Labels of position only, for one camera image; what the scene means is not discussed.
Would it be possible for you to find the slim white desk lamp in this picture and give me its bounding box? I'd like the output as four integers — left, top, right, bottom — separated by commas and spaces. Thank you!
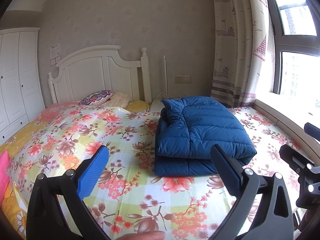
162, 55, 169, 98

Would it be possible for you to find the wall power socket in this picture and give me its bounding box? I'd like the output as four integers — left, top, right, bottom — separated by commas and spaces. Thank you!
175, 75, 191, 84

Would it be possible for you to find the cream fluffy pillow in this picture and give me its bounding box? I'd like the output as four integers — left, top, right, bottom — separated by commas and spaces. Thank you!
101, 92, 131, 108

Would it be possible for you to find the paper notice on wall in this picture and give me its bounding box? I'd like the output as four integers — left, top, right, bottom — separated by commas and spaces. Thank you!
50, 43, 61, 66

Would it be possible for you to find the pink cloth item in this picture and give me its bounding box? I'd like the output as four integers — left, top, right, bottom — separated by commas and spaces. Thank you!
0, 151, 11, 206

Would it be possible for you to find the patterned window curtain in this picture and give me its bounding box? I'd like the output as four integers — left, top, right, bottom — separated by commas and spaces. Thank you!
210, 0, 276, 108

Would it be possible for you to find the blue quilted puffer jacket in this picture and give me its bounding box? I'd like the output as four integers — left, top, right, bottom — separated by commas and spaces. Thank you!
154, 96, 257, 177

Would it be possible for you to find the white bedside table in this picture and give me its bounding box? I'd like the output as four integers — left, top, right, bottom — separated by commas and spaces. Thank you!
149, 99, 164, 112

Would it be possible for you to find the floral bed quilt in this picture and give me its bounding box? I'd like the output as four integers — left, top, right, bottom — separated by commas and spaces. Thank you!
4, 101, 311, 240

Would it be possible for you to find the white wooden headboard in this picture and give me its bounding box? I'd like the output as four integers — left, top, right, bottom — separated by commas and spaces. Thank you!
48, 45, 152, 103

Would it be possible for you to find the window with dark frame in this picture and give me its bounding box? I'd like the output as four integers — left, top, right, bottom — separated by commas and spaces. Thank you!
267, 0, 319, 96

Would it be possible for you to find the white wardrobe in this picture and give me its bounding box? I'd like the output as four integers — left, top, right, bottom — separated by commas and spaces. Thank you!
0, 28, 45, 143

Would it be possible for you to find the patterned round cushion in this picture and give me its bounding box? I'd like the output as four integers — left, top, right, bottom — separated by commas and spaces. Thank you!
79, 90, 113, 106

